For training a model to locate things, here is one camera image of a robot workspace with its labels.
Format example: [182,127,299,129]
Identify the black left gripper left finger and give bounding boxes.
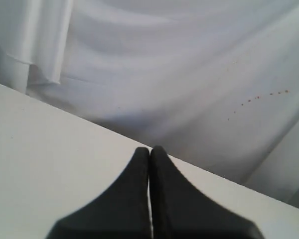
[47,147,150,239]

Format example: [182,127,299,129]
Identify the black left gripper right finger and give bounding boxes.
[149,146,263,239]

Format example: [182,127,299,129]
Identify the white backdrop curtain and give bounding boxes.
[0,0,299,208]

